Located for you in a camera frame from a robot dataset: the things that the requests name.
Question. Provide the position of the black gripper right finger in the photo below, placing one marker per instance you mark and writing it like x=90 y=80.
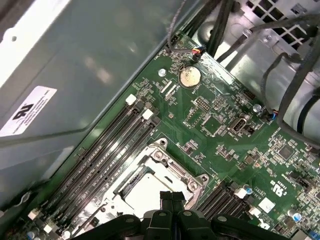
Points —
x=190 y=225

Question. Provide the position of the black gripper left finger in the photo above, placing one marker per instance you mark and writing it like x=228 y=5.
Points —
x=160 y=225

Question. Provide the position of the silver CPU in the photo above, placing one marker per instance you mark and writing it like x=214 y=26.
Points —
x=142 y=195

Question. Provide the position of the metal locking lever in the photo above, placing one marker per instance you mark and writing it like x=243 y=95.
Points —
x=26 y=194

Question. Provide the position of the RAM slot black clips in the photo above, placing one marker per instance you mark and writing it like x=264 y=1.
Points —
x=93 y=162
x=240 y=212
x=115 y=162
x=212 y=202

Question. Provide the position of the RAM slot white clips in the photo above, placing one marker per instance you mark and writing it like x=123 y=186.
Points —
x=226 y=206
x=104 y=162
x=81 y=162
x=253 y=213

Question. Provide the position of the CPU socket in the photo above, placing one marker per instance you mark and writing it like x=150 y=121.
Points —
x=160 y=147

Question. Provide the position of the green motherboard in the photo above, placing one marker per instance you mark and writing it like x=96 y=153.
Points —
x=225 y=140

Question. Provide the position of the coin battery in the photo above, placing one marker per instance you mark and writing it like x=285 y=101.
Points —
x=189 y=77

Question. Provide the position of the metal drive cage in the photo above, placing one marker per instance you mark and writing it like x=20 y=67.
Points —
x=250 y=65

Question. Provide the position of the white case label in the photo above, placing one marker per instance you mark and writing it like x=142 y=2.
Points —
x=27 y=112

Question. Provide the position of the black PC case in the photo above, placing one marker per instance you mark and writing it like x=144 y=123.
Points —
x=75 y=62

